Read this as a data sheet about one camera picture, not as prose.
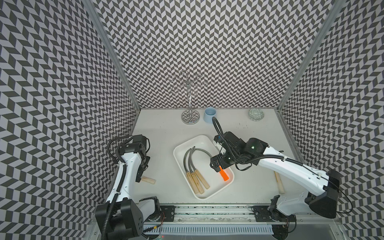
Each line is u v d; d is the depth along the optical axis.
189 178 0.83
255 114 1.12
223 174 0.86
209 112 1.13
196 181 0.82
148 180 0.83
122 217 0.38
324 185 0.40
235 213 0.75
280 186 0.81
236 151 0.53
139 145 0.56
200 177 0.85
